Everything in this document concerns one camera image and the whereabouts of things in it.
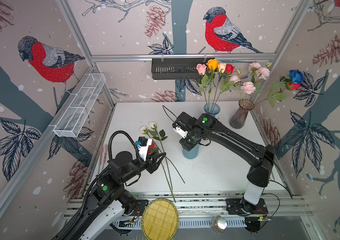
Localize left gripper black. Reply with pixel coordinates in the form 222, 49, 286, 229
121, 146, 167, 184

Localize dark red carnation stem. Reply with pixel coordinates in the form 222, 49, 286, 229
147, 142, 177, 203

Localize white artificial rose bunch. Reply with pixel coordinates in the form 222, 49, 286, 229
149, 121, 173, 192

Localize teal ceramic vase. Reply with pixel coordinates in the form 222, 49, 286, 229
182, 144, 199, 160

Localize pink grey glass vase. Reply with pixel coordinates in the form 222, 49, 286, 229
229, 99, 255, 129

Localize pink artificial rose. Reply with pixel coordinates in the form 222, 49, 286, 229
196, 64, 209, 104

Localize orange artificial rose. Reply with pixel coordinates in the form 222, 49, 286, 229
206, 59, 219, 103

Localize pink carnation bunch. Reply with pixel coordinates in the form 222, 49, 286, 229
248, 62, 272, 93
229, 72, 256, 99

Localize red artificial rose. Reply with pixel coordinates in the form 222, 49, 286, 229
256, 81, 301, 108

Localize blue artificial rose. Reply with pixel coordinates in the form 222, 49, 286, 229
289, 70, 304, 84

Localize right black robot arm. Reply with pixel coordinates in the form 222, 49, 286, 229
172, 112, 276, 217

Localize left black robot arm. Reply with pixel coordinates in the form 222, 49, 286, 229
53, 131, 166, 240

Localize blue purple glass vase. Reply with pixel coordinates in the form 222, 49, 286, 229
204, 103, 220, 117

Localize black hanging basket shelf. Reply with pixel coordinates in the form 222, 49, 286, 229
152, 58, 212, 80

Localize pink silicone tongs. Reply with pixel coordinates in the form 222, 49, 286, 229
98, 145, 108, 170

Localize yellow woven bamboo tray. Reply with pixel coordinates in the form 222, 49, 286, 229
142, 199, 179, 240

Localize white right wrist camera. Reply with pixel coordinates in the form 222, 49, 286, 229
174, 126, 188, 139

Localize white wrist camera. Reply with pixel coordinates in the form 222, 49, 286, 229
136, 137, 153, 161
174, 126, 188, 139

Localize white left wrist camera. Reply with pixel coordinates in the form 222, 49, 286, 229
136, 137, 153, 161

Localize white wire mesh basket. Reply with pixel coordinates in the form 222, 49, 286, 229
53, 73, 106, 138

